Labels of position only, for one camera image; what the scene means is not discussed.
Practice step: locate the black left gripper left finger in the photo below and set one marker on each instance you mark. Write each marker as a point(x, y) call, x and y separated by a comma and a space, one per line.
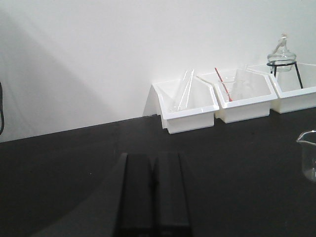
point(136, 212)

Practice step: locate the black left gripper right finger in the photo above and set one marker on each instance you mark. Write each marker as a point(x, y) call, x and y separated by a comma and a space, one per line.
point(171, 218)

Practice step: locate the clear glass beaker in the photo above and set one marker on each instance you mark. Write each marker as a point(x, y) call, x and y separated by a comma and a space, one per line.
point(307, 140)

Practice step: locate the small glass beaker in bin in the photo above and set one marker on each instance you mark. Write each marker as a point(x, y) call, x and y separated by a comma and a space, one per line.
point(229, 82)

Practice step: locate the glass tube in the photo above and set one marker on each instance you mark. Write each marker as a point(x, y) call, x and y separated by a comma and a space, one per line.
point(181, 99)

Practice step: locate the white bin with glass tubes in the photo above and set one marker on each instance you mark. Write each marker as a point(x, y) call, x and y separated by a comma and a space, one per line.
point(202, 105)

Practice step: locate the red stirring rod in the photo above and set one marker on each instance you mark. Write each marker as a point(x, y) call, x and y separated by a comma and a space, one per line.
point(224, 86)

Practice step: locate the white bin with beakers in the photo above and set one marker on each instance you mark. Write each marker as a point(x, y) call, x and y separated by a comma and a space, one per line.
point(253, 95)

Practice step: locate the white bin with tripod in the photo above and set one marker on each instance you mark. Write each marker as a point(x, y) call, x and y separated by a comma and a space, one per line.
point(293, 92)

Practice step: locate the glass alcohol lamp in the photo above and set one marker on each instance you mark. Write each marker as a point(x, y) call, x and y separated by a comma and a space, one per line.
point(281, 59)

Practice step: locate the black wire tripod stand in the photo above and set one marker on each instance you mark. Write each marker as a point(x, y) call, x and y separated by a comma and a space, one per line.
point(297, 74)

